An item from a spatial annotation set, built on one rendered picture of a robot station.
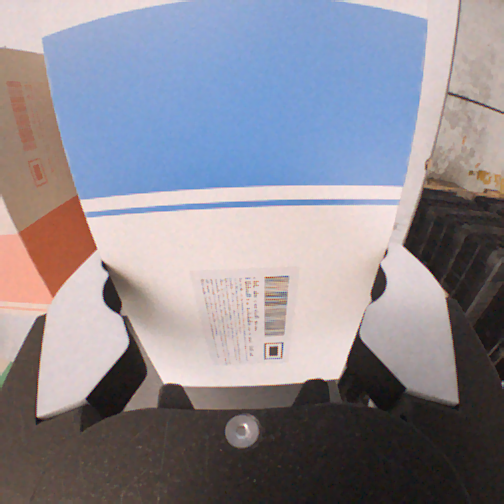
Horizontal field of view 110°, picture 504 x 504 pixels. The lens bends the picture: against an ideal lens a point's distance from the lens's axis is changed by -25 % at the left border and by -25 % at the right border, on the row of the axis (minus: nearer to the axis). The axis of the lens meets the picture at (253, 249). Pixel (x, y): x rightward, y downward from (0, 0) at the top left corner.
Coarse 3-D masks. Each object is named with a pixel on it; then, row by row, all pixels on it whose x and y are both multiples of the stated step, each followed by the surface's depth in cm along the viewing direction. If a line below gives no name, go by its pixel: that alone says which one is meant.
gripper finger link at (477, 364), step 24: (456, 312) 6; (456, 336) 5; (456, 360) 5; (480, 360) 5; (480, 384) 4; (408, 408) 4; (432, 408) 4; (456, 408) 4; (480, 408) 4; (432, 432) 3; (456, 432) 3; (480, 432) 3; (456, 456) 3; (480, 456) 3; (480, 480) 2
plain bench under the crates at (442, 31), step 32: (0, 0) 8; (32, 0) 9; (448, 0) 10; (0, 32) 9; (32, 32) 10; (448, 32) 11; (448, 64) 12; (416, 128) 14; (416, 160) 16; (416, 192) 17; (0, 320) 25; (32, 320) 24; (0, 352) 29
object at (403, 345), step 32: (384, 256) 9; (384, 288) 7; (416, 288) 7; (384, 320) 6; (416, 320) 6; (448, 320) 6; (352, 352) 6; (384, 352) 5; (416, 352) 5; (448, 352) 5; (384, 384) 5; (416, 384) 4; (448, 384) 4
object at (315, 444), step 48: (96, 432) 3; (144, 432) 3; (192, 432) 4; (240, 432) 4; (288, 432) 4; (336, 432) 3; (384, 432) 3; (48, 480) 2; (96, 480) 3; (144, 480) 3; (192, 480) 3; (240, 480) 3; (288, 480) 3; (336, 480) 3; (384, 480) 3; (432, 480) 2
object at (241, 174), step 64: (64, 0) 4; (128, 0) 5; (192, 0) 5; (256, 0) 5; (320, 0) 5; (384, 0) 5; (64, 64) 5; (128, 64) 6; (192, 64) 6; (256, 64) 6; (320, 64) 6; (384, 64) 6; (64, 128) 6; (128, 128) 6; (192, 128) 7; (256, 128) 7; (320, 128) 7; (384, 128) 7; (128, 192) 8; (192, 192) 8; (256, 192) 8; (320, 192) 8; (384, 192) 8; (128, 256) 9; (192, 256) 9; (256, 256) 9; (320, 256) 9; (192, 320) 11; (256, 320) 11; (320, 320) 11; (192, 384) 14; (256, 384) 15
